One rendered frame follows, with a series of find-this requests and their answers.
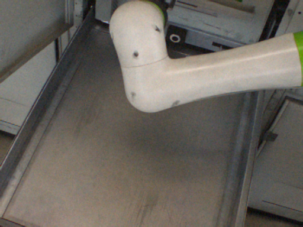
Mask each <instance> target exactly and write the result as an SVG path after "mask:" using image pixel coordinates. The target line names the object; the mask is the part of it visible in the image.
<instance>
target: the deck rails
mask: <svg viewBox="0 0 303 227"><path fill-rule="evenodd" d="M89 16H90V12H89V13H88V14H87V16H86V18H85V19H84V20H83V23H82V24H81V26H80V27H79V29H78V31H77V32H76V35H75V36H74V37H73V38H72V41H71V42H70V44H69V46H68V47H67V49H66V50H65V53H64V54H63V56H62V58H61V59H60V61H59V63H58V65H57V66H56V68H55V70H54V71H53V73H52V75H51V76H50V78H49V80H48V82H47V83H46V85H45V87H44V89H43V91H42V92H41V95H40V96H39V97H38V99H37V101H36V104H35V105H34V106H33V109H32V110H31V112H30V114H29V116H28V118H27V119H26V121H25V122H24V125H23V126H22V128H21V130H20V133H19V134H18V136H17V137H16V139H15V141H14V143H13V145H12V147H11V148H10V150H9V152H8V154H7V156H6V158H5V160H4V162H3V163H2V165H1V168H0V218H2V217H3V214H4V213H5V211H6V208H7V207H8V205H9V202H10V200H11V199H12V196H13V194H14V192H15V191H16V188H17V187H18V184H19V183H20V180H21V178H22V176H23V174H24V173H25V170H26V169H27V166H28V164H29V162H30V160H31V158H32V157H33V154H34V152H35V150H36V148H37V147H38V144H39V142H40V141H41V138H42V137H43V134H44V133H45V130H46V128H47V127H48V124H49V123H50V120H51V119H52V117H53V115H54V113H55V111H56V109H57V107H58V105H59V103H60V101H61V99H62V98H63V96H64V94H65V91H67V88H68V86H69V84H70V82H71V80H72V79H73V77H74V75H75V73H76V71H77V70H78V67H79V66H80V64H81V62H82V60H83V58H84V56H85V54H86V53H87V51H88V49H89V47H90V46H91V44H92V42H93V40H94V38H95V37H96V35H97V33H98V31H99V30H94V29H92V28H89ZM259 93H260V91H259V90H258V91H254V92H243V98H242V102H241V109H240V114H239V118H238V125H237V129H236V137H235V140H234V145H233V150H232V153H231V160H230V165H229V168H228V173H227V178H226V183H225V188H224V193H223V198H222V201H221V205H220V209H219V214H218V220H217V224H216V227H236V225H237V219H238V214H239V210H240V205H241V199H242V195H243V190H244V183H245V178H246V172H247V166H248V163H249V157H250V150H251V144H252V138H253V133H254V124H255V120H256V115H257V106H258V102H259Z"/></svg>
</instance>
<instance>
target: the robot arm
mask: <svg viewBox="0 0 303 227"><path fill-rule="evenodd" d="M168 7H169V4H167V3H166V0H139V1H130V2H126V3H125V4H122V5H121V6H120V7H118V8H117V9H116V10H115V11H114V13H113V15H112V17H111V20H110V24H109V33H110V35H111V38H112V41H113V43H114V45H115V49H116V51H117V56H118V59H119V61H120V66H121V70H122V74H123V82H124V88H125V94H126V96H127V99H128V100H129V102H130V103H131V104H132V105H133V106H134V107H135V108H137V109H138V110H139V111H143V112H148V113H153V112H157V111H162V110H165V109H168V108H171V107H175V106H178V105H181V104H184V103H190V102H193V101H197V100H204V99H208V98H213V97H218V96H224V95H229V94H236V93H242V92H254V91H258V90H273V89H300V88H301V87H303V31H299V32H297V33H292V32H289V33H287V34H283V35H279V36H277V37H273V38H271V39H267V40H265V41H261V42H258V43H254V44H249V45H246V46H241V47H238V48H232V49H230V50H224V51H218V52H214V53H207V54H202V55H196V56H189V57H185V58H180V59H171V58H170V57H168V53H167V48H166V42H165V35H164V29H165V27H167V26H170V24H169V23H168V22H167V20H168V16H167V11H166V10H167V9H168Z"/></svg>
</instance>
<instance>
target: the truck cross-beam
mask: <svg viewBox="0 0 303 227"><path fill-rule="evenodd" d="M167 22H168V23H169V24H170V25H172V26H174V27H179V28H183V29H185V30H187V35H186V39H185V43H188V44H192V45H194V46H199V47H202V48H205V49H208V50H213V51H216V52H218V51H220V45H222V46H223V51H224V50H230V49H232V48H238V47H241V46H246V45H249V44H247V43H242V42H240V41H237V40H233V39H231V38H227V37H223V36H221V35H218V34H214V33H209V32H206V31H203V30H200V29H196V28H193V27H189V26H187V25H182V24H178V23H176V22H171V21H167ZM167 28H168V26H167V27H165V29H164V35H165V37H166V33H167Z"/></svg>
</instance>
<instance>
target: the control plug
mask: <svg viewBox="0 0 303 227"><path fill-rule="evenodd" d="M117 8H118V0H96V16H95V19H98V20H101V21H106V22H110V20H111V17H112V15H113V13H114V11H115V10H116V9H117Z"/></svg>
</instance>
